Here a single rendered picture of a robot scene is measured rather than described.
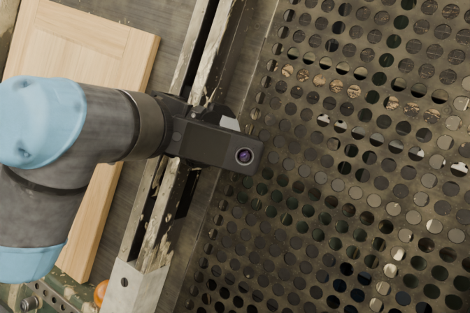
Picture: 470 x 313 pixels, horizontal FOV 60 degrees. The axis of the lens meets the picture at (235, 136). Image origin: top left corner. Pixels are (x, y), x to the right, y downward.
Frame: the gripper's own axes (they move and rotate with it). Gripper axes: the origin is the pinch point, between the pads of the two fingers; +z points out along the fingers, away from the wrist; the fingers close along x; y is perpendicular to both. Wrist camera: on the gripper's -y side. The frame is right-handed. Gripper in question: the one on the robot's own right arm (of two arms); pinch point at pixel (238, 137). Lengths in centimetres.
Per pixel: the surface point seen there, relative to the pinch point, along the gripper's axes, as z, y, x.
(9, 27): 1, 62, -2
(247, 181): 5.9, -1.3, 7.2
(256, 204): 5.9, -4.2, 10.1
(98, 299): -2.8, 14.1, 35.6
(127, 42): 0.2, 27.0, -8.0
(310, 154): 179, 38, 22
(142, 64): 0.3, 22.3, -5.1
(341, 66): 109, 20, -25
